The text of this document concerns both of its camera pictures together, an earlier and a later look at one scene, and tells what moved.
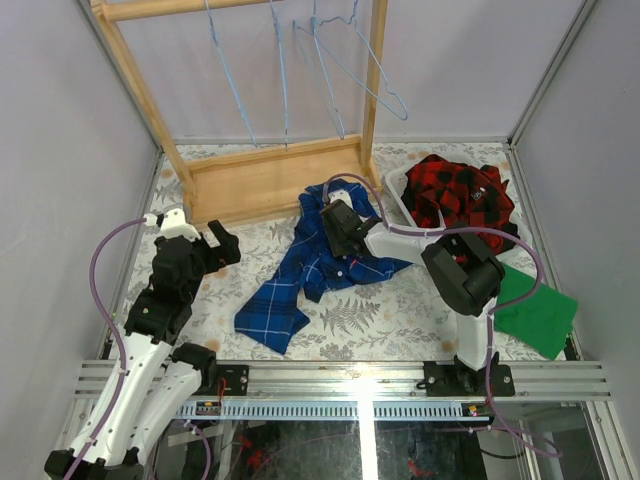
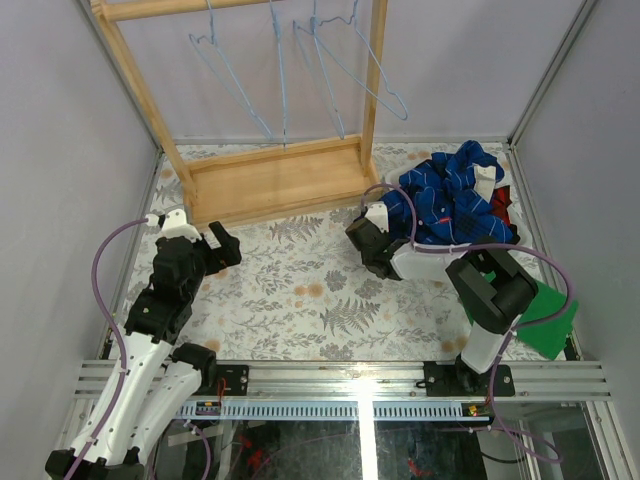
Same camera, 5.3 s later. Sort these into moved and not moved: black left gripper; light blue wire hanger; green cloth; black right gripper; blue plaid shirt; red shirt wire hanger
Moved: black right gripper; blue plaid shirt
Not moved: green cloth; red shirt wire hanger; light blue wire hanger; black left gripper
